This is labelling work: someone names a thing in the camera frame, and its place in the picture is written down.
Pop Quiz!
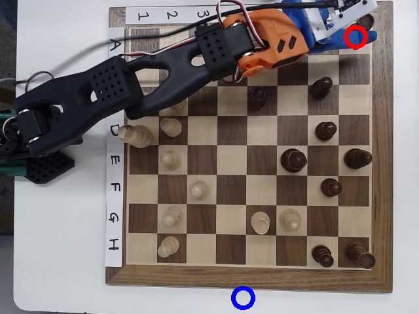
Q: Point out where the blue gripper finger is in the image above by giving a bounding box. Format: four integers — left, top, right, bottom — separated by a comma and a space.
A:
307, 28, 378, 55
282, 0, 335, 43

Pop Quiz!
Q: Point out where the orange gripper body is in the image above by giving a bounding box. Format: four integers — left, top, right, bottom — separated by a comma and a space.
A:
221, 8, 309, 78

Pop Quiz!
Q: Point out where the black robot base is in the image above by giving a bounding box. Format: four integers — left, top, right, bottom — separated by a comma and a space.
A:
0, 107, 76, 184

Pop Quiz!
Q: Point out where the black pawn at C7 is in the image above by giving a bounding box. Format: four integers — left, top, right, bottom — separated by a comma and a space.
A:
310, 76, 334, 101

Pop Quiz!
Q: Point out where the dark wooden pawn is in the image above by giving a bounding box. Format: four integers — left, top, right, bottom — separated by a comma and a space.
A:
314, 121, 338, 142
319, 178, 343, 198
247, 86, 268, 111

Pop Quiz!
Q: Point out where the wooden chessboard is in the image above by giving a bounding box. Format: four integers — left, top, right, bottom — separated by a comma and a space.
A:
105, 1, 393, 294

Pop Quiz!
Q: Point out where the dark wooden queen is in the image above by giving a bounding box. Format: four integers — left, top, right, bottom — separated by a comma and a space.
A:
343, 148, 373, 170

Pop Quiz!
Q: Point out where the white number label strip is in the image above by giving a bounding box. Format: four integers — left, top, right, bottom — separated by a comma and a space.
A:
125, 5, 227, 26

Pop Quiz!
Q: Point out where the dark wooden king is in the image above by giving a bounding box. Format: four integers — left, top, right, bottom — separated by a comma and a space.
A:
280, 148, 308, 173

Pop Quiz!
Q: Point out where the light wooden pawn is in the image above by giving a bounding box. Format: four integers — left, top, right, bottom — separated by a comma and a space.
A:
159, 117, 183, 138
189, 179, 210, 201
159, 150, 182, 171
170, 99, 188, 114

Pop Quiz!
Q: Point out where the light wooden bishop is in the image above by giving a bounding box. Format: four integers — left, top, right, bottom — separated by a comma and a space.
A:
117, 124, 155, 148

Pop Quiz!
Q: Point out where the light wooden rook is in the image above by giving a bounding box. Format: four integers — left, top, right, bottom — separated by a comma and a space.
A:
250, 211, 271, 236

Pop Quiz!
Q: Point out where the dark wooden knight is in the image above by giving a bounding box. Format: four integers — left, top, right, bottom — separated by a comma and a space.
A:
311, 245, 335, 268

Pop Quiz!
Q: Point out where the white pawn G2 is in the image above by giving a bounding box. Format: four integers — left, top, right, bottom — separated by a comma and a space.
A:
160, 205, 184, 230

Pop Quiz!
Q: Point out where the white letter label strip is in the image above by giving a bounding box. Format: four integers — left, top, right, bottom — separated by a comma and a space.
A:
103, 26, 126, 268

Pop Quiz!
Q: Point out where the light wooden knight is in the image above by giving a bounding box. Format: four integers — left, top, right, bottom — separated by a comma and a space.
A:
156, 235, 181, 258

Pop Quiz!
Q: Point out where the green table clamp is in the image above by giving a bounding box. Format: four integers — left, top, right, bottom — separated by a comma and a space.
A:
0, 109, 29, 177

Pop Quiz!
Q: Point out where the red white servo wire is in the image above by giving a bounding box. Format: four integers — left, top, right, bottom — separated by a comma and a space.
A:
14, 70, 55, 94
218, 0, 272, 84

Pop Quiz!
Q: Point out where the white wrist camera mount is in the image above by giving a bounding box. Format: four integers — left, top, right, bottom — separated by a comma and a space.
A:
304, 0, 380, 41

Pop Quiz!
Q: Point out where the black camera cable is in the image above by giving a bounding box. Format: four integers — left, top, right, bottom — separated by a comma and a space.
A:
12, 0, 341, 86

